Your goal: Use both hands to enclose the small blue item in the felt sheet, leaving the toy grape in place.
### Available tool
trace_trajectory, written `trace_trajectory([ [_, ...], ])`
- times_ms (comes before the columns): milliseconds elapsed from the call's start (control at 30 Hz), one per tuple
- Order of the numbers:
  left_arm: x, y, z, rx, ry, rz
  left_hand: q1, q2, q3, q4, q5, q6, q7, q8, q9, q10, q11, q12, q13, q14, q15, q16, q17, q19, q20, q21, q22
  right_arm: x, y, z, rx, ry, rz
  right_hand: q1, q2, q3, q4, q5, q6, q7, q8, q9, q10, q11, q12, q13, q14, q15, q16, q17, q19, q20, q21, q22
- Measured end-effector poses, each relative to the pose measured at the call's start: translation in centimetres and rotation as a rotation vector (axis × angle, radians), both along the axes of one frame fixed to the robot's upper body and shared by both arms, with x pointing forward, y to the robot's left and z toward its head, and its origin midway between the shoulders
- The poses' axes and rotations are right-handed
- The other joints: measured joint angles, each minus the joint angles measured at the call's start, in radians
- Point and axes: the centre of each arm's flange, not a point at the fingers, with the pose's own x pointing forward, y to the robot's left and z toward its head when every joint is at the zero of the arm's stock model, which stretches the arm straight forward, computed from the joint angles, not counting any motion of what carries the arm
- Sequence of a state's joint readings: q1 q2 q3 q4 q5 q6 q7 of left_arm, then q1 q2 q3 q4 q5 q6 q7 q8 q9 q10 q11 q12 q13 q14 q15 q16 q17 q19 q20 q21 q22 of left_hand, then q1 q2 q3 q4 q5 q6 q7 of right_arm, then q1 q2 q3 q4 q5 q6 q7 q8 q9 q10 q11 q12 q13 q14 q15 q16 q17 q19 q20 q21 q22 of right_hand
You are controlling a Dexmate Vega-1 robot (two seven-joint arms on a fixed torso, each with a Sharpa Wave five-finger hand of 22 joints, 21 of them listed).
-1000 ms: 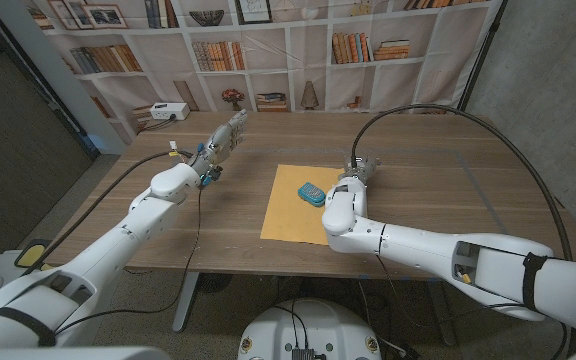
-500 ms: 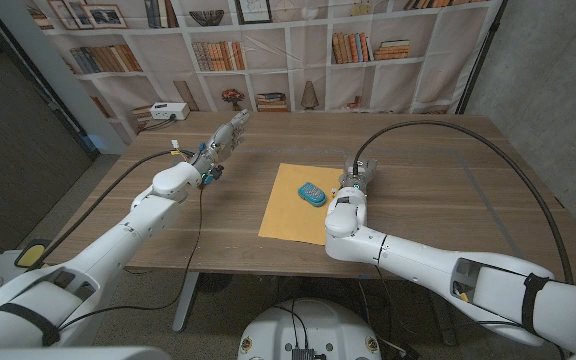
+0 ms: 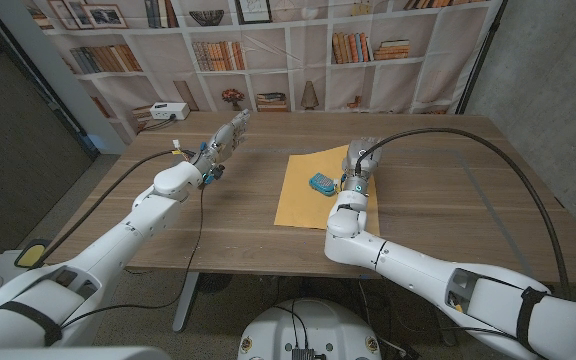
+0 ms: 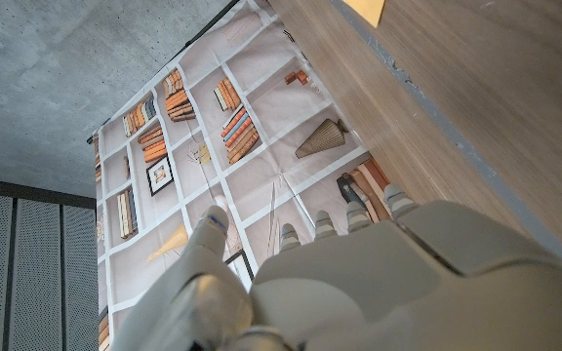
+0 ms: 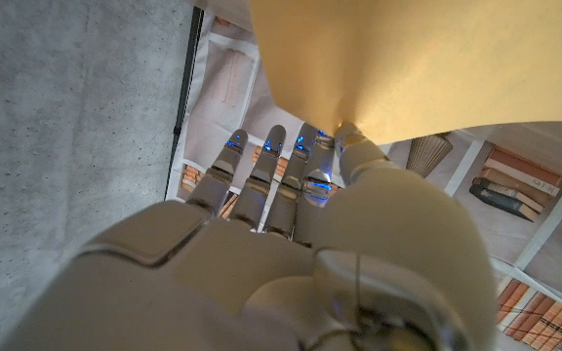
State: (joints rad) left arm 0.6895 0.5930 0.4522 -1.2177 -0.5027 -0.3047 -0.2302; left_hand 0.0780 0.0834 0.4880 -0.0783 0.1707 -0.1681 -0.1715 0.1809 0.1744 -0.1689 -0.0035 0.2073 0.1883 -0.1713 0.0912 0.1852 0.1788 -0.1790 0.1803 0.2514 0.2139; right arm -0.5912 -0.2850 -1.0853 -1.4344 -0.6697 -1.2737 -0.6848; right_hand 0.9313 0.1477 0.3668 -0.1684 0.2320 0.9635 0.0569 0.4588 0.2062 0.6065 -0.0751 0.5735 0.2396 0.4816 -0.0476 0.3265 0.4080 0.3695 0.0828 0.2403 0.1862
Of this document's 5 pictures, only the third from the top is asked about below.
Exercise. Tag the grey metal table leg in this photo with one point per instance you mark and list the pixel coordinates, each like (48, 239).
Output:
(186, 302)

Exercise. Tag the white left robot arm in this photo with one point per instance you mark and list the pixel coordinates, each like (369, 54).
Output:
(118, 250)

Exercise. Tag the yellow-brown paper sheet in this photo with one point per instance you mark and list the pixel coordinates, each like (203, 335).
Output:
(300, 205)

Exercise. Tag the small blue toy item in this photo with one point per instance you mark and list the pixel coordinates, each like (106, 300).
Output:
(323, 184)

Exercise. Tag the yellow black padded object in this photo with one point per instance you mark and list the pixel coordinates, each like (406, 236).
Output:
(31, 256)

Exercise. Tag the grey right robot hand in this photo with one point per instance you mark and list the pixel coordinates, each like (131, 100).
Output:
(363, 160)

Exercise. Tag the white power strip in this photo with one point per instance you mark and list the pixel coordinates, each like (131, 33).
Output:
(169, 111)

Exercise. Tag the printed bookshelf backdrop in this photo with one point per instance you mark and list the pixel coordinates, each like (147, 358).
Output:
(278, 55)

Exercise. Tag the black backdrop stand pole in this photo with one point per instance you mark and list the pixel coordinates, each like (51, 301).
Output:
(482, 55)

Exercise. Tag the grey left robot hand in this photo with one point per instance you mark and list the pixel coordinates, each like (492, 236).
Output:
(225, 142)

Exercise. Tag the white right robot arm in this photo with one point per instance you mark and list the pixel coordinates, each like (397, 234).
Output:
(418, 272)

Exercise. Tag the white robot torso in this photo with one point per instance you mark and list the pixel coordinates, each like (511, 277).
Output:
(310, 325)

